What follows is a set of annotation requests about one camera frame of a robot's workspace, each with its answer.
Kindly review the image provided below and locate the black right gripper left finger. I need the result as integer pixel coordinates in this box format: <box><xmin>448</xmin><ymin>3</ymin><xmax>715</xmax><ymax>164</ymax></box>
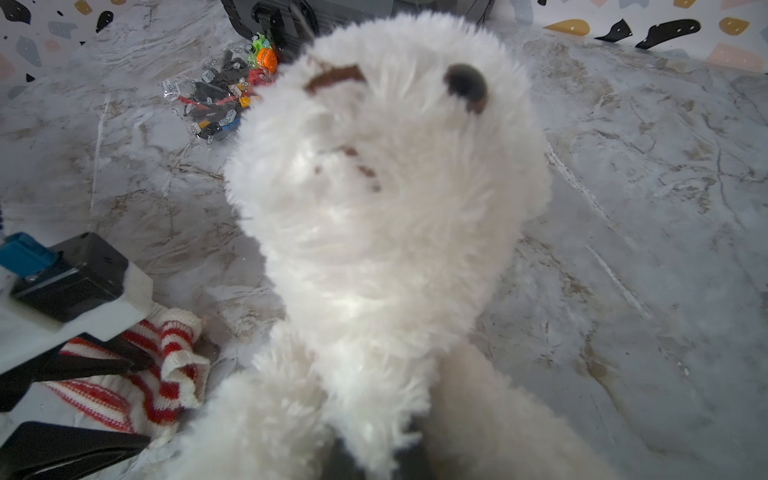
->
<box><xmin>320</xmin><ymin>438</ymin><xmax>366</xmax><ymax>480</ymax></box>

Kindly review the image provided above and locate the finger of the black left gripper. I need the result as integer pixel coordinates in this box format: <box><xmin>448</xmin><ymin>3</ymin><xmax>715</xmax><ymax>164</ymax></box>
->
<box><xmin>1</xmin><ymin>334</ymin><xmax>154</xmax><ymax>413</ymax></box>
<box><xmin>1</xmin><ymin>421</ymin><xmax>150</xmax><ymax>480</ymax></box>

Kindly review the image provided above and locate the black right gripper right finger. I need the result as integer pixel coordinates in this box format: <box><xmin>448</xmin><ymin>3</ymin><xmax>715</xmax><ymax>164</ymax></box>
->
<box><xmin>392</xmin><ymin>419</ymin><xmax>435</xmax><ymax>480</ymax></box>

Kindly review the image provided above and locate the red white striped knitted sweater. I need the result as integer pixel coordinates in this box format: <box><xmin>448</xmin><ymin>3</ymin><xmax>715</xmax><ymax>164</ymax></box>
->
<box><xmin>45</xmin><ymin>305</ymin><xmax>210</xmax><ymax>444</ymax></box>

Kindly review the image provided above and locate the white teddy bear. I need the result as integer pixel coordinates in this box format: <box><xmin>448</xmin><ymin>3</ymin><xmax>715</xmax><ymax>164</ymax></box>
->
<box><xmin>165</xmin><ymin>12</ymin><xmax>614</xmax><ymax>479</ymax></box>

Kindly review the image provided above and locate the bag of colourful small parts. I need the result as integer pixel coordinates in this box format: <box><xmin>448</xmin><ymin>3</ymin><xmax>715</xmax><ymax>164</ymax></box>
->
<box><xmin>161</xmin><ymin>33</ymin><xmax>279</xmax><ymax>145</ymax></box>

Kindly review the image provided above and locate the dark grey hard case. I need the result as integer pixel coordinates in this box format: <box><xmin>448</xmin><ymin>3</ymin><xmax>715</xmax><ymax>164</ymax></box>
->
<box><xmin>222</xmin><ymin>0</ymin><xmax>494</xmax><ymax>63</ymax></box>

